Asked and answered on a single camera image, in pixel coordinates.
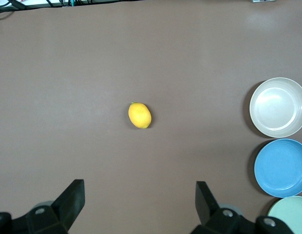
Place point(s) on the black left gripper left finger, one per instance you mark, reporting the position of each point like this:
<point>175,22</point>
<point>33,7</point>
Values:
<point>67,204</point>

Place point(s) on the blue round plate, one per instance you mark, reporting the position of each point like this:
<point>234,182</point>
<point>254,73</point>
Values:
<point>282,168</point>

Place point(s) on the light green round plate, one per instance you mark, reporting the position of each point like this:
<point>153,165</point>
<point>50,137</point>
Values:
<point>292,217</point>

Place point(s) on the beige round plate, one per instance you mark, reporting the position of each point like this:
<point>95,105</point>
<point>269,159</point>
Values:
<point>275,109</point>

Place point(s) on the yellow lemon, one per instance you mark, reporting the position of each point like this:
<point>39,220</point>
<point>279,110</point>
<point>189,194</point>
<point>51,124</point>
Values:
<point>139,115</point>

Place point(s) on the metal table edge bracket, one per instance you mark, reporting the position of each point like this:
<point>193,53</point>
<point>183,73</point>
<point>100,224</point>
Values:
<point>260,1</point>

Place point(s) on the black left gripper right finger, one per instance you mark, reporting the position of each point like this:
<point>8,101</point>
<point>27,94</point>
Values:
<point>204,204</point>

